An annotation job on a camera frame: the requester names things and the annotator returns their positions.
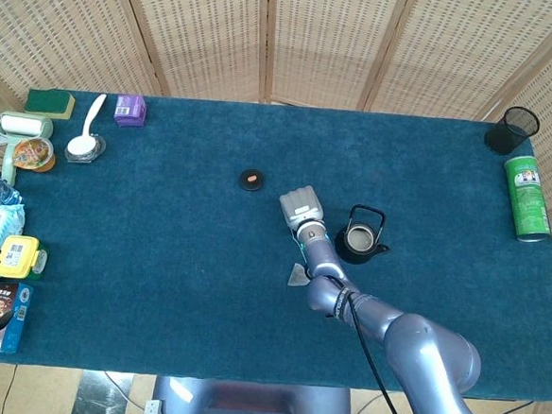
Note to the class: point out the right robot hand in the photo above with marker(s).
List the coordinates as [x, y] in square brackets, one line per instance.
[300, 206]

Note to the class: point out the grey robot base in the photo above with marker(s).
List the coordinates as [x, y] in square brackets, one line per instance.
[252, 406]

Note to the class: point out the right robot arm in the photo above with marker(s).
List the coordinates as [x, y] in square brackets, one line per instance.
[426, 355]

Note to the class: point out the black teapot lid orange knob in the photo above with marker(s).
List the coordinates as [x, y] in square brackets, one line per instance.
[252, 184]

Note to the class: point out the black teapot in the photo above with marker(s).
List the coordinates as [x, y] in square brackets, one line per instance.
[348, 255]

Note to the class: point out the yellow lidded container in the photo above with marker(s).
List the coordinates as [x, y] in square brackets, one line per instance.
[17, 255]

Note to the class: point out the orange snack cup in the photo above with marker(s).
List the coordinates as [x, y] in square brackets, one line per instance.
[33, 154]

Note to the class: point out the light green lint roller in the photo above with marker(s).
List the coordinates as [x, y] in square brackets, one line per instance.
[23, 125]

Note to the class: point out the blue table cloth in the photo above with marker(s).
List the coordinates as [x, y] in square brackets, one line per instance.
[159, 255]

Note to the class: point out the white plastic spoon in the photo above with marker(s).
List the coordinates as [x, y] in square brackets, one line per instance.
[83, 144]

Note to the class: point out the green and yellow sponge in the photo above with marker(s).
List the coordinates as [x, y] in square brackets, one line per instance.
[46, 101]

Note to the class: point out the wicker folding screen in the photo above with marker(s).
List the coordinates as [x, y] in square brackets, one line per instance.
[222, 32]

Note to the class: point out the purple box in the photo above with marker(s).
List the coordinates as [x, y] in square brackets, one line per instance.
[130, 111]

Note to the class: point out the black mesh pen holder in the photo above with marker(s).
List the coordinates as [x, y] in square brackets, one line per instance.
[511, 131]

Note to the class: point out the green chips can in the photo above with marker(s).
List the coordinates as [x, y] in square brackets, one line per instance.
[527, 201]

